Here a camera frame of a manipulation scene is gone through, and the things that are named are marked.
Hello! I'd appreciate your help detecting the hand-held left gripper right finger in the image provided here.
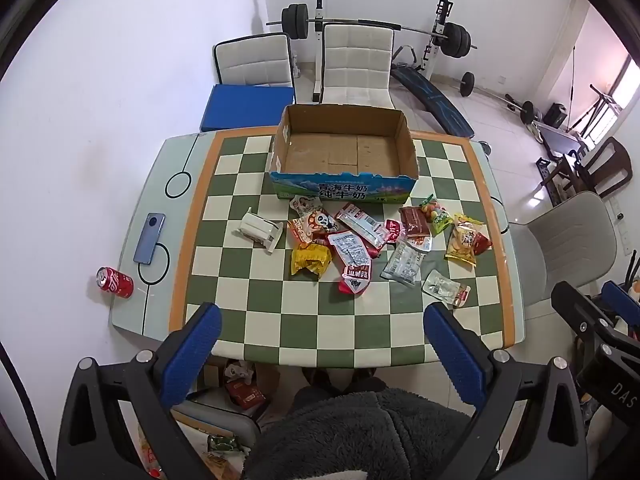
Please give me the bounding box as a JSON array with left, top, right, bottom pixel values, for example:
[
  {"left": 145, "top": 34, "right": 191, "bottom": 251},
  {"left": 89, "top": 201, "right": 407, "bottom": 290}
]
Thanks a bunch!
[{"left": 424, "top": 302, "right": 591, "bottom": 480}]

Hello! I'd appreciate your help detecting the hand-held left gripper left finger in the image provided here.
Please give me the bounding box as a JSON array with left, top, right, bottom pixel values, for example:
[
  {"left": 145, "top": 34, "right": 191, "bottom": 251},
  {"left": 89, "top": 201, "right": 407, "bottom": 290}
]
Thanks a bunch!
[{"left": 57, "top": 302, "right": 223, "bottom": 480}]

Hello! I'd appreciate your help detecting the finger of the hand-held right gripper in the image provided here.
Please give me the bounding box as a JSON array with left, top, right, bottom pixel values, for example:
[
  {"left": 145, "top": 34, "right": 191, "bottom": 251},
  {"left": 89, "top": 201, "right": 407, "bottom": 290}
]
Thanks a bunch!
[
  {"left": 551, "top": 281, "right": 618, "bottom": 348},
  {"left": 601, "top": 280, "right": 640, "bottom": 321}
]

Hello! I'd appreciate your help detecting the clear white snack packet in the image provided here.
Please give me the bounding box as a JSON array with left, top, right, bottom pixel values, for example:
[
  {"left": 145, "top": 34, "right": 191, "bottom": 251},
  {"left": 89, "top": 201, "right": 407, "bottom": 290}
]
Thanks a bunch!
[{"left": 421, "top": 269, "right": 472, "bottom": 309}]

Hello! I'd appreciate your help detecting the silver grey snack packet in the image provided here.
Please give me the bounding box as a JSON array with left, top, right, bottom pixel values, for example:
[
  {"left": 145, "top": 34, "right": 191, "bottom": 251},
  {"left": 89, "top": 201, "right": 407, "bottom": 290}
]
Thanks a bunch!
[{"left": 380, "top": 237, "right": 427, "bottom": 287}]

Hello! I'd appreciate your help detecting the yellow crisps packet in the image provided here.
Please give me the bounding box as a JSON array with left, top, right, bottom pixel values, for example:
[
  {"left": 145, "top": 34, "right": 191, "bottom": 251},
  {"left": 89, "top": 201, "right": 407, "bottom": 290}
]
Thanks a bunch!
[{"left": 444, "top": 214, "right": 494, "bottom": 267}]

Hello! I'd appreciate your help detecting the dark red jerky packet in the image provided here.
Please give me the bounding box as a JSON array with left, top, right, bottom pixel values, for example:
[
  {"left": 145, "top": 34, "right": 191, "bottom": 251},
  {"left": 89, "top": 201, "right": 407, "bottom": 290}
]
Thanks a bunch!
[{"left": 399, "top": 206, "right": 434, "bottom": 253}]

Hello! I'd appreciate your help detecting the colourful candy packet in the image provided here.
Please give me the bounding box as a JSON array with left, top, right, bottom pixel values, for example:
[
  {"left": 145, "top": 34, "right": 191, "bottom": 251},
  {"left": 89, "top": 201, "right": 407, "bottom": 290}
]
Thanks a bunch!
[{"left": 419, "top": 195, "right": 454, "bottom": 237}]

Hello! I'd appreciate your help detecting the red-white fries print packet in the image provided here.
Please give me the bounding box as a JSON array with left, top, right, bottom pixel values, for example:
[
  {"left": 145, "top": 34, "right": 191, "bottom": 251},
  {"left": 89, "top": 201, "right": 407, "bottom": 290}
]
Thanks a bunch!
[{"left": 327, "top": 230, "right": 374, "bottom": 296}]

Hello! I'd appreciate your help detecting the yellow crinkled snack packet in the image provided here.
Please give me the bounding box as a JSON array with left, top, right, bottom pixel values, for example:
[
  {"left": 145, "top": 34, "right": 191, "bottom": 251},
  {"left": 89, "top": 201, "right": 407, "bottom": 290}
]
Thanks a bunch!
[{"left": 291, "top": 241, "right": 334, "bottom": 279}]

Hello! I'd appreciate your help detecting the long red-white snack packet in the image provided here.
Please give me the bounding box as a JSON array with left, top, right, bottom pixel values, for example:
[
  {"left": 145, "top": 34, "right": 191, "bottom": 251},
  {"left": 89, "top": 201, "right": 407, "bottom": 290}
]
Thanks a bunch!
[{"left": 334, "top": 203, "right": 396, "bottom": 252}]

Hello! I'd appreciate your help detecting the orange panda print packet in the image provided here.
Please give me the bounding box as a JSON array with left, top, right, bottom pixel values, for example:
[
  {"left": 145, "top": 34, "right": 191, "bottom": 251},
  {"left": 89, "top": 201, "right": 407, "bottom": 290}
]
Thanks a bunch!
[{"left": 287, "top": 210, "right": 337, "bottom": 247}]

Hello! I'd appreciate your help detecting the cardboard box with blue-green print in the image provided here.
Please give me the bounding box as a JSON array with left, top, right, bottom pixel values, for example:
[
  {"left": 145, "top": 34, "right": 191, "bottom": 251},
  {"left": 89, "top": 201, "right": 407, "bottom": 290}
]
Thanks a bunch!
[{"left": 269, "top": 104, "right": 420, "bottom": 202}]

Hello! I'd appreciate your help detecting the red carton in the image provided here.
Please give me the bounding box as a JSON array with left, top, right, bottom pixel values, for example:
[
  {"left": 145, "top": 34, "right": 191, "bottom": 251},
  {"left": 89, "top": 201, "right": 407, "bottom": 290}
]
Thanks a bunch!
[{"left": 224, "top": 379, "right": 268, "bottom": 409}]

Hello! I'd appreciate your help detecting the beige plastic chair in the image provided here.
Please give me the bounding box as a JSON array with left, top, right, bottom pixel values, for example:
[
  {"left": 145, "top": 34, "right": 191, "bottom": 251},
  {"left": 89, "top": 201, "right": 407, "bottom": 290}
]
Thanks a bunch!
[{"left": 509, "top": 191, "right": 622, "bottom": 322}]

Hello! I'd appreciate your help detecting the grey stool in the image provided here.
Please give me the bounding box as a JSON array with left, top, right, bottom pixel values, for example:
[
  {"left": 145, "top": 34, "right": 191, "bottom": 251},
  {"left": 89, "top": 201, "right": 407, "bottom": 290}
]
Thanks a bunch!
[{"left": 170, "top": 400, "right": 262, "bottom": 453}]

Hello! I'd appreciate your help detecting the green packet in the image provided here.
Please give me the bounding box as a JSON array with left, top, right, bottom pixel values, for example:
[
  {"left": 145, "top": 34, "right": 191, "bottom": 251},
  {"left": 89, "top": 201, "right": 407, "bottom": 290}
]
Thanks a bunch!
[{"left": 207, "top": 434, "right": 242, "bottom": 455}]

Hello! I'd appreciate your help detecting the red soda can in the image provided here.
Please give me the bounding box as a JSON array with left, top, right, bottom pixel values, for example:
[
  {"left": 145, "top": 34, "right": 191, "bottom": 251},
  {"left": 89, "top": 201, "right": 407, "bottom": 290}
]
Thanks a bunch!
[{"left": 96, "top": 266, "right": 134, "bottom": 300}]

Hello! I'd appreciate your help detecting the blue smartphone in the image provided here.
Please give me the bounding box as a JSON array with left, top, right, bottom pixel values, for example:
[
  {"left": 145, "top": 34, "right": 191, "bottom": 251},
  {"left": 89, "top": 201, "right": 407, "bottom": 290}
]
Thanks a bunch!
[{"left": 134, "top": 212, "right": 173, "bottom": 266}]

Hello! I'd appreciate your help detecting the brown wooden chair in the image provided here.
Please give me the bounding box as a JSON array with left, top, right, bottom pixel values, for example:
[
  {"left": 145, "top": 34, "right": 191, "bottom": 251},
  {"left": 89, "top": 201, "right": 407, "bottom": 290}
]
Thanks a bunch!
[{"left": 565, "top": 136, "right": 634, "bottom": 200}]

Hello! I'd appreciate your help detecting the black metal floor rack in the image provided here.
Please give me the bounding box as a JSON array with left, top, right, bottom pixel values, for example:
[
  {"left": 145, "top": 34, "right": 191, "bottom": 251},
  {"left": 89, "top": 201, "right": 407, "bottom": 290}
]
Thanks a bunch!
[{"left": 535, "top": 156, "right": 568, "bottom": 198}]

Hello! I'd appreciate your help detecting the black flat exercise bench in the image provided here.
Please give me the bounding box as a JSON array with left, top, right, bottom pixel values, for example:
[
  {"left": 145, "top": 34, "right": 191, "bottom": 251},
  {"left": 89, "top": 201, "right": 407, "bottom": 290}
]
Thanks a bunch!
[{"left": 532, "top": 122, "right": 591, "bottom": 161}]

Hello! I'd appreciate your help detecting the black speaker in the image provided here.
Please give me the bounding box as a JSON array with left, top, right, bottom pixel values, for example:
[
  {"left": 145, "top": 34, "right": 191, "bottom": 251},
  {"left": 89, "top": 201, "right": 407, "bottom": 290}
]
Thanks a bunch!
[{"left": 542, "top": 103, "right": 569, "bottom": 129}]

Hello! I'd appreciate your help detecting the black exercise stand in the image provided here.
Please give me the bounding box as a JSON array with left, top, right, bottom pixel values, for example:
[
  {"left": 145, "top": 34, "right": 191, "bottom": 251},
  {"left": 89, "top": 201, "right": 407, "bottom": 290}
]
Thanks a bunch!
[{"left": 567, "top": 45, "right": 626, "bottom": 136}]

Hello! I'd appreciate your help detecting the blue cushion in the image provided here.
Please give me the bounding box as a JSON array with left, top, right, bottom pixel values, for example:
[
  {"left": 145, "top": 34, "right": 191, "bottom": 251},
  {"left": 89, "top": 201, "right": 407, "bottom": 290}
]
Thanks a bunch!
[{"left": 199, "top": 83, "right": 296, "bottom": 134}]

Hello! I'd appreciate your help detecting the black-blue sit-up bench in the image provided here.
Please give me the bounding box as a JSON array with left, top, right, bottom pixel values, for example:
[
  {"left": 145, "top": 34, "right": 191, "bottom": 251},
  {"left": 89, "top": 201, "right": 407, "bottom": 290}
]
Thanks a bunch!
[{"left": 390, "top": 45, "right": 476, "bottom": 139}]

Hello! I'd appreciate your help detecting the small barbell with black plates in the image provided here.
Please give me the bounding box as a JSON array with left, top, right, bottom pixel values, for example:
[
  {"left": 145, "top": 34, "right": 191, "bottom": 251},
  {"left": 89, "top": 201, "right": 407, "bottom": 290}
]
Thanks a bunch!
[{"left": 457, "top": 72, "right": 538, "bottom": 126}]

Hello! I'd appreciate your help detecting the white padded chair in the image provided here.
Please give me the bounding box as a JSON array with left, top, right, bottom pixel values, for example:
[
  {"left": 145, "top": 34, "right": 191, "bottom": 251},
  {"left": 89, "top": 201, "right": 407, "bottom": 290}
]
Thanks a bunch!
[
  {"left": 213, "top": 32, "right": 297, "bottom": 89},
  {"left": 318, "top": 23, "right": 397, "bottom": 109}
]

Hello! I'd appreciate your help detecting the white barbell rack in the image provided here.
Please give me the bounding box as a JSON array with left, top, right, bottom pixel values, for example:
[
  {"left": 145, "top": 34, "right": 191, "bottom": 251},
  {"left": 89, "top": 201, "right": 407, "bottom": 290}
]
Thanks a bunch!
[{"left": 311, "top": 0, "right": 453, "bottom": 103}]

